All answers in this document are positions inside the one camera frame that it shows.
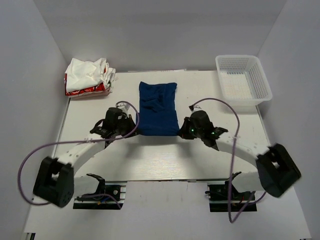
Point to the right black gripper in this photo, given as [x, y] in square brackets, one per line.
[184, 131]

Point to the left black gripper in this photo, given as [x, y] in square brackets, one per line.
[132, 125]

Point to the blue t shirt with print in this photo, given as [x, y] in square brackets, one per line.
[157, 110]

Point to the white and red t shirt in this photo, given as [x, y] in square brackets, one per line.
[89, 78]

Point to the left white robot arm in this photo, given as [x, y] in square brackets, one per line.
[56, 181]

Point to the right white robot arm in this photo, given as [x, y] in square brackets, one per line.
[275, 170]

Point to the white perforated plastic basket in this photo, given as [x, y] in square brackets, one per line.
[242, 80]

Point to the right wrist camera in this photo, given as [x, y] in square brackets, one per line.
[195, 108]

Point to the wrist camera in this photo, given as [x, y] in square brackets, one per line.
[195, 108]
[124, 107]

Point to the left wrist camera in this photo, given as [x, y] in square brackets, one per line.
[124, 107]

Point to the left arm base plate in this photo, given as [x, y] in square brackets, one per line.
[111, 196]

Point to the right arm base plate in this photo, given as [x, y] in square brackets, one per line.
[218, 198]

